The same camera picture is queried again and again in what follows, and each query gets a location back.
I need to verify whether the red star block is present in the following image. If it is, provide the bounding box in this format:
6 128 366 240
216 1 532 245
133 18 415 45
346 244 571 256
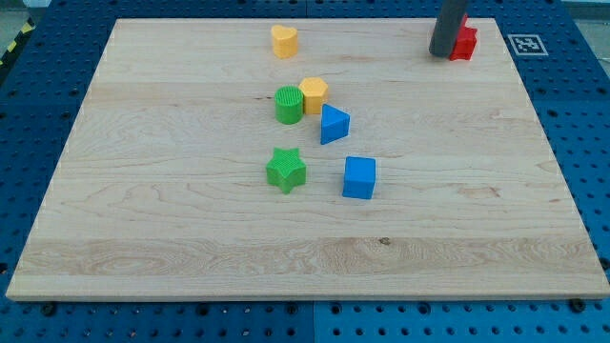
449 14 478 61

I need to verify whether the white fiducial marker tag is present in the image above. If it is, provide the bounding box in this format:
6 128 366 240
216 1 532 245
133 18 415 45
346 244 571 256
508 33 548 56

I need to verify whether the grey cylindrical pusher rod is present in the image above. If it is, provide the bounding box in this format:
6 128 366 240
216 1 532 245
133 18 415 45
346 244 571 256
429 0 468 58

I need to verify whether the green star block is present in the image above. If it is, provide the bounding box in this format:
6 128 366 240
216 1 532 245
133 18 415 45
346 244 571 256
266 148 307 194

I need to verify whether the yellow hexagon block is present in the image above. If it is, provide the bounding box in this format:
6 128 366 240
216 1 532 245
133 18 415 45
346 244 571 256
298 77 329 114

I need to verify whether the yellow heart block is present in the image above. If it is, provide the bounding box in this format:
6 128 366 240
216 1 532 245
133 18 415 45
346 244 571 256
271 25 298 59

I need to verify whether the blue triangle block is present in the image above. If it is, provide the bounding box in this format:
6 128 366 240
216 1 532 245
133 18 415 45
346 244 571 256
320 104 351 145

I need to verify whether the wooden board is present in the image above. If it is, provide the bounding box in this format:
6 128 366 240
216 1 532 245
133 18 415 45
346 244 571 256
7 18 609 302

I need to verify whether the blue cube block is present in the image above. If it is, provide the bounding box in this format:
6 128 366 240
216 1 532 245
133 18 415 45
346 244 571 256
342 156 376 199

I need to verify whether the green cylinder block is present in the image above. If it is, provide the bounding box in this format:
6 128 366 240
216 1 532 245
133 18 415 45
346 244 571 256
274 86 304 125

